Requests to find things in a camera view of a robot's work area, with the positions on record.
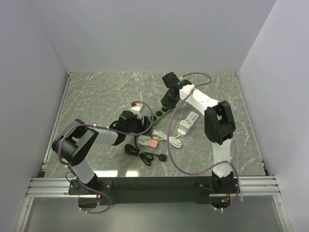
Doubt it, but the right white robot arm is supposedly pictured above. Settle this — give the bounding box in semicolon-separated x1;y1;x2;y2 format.
161;72;236;193

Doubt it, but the white square charger plug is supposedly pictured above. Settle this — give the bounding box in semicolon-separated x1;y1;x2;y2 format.
137;135;151;146

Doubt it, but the pink square adapter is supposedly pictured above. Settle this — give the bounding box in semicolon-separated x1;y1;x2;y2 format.
148;139;158;149

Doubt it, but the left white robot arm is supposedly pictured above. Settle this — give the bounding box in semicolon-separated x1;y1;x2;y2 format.
52;110;152;194

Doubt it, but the purple cable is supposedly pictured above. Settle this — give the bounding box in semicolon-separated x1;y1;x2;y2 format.
56;100;154;215
167;72;240;215

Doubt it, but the white USB power strip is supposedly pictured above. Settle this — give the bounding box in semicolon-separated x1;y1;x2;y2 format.
177;112;198;135

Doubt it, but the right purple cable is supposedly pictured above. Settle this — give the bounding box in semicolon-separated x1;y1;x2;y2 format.
167;72;240;215

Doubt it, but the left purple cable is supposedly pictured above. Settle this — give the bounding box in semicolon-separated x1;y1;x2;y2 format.
56;100;154;215

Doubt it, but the white coiled cable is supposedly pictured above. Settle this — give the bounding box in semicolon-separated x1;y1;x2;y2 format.
151;129;183;148

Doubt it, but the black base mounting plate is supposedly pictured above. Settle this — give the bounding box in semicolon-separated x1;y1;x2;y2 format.
68;176;239;205

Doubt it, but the aluminium frame rail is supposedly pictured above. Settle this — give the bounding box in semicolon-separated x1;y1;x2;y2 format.
26;176;281;198

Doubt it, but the black power cord with plug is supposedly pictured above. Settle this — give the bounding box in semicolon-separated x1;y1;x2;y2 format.
124;135;168;167

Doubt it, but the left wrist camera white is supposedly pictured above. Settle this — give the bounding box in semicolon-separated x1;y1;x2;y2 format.
130;101;144;119

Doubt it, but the green power strip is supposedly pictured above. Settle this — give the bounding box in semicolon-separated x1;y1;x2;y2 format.
149;106;173;127

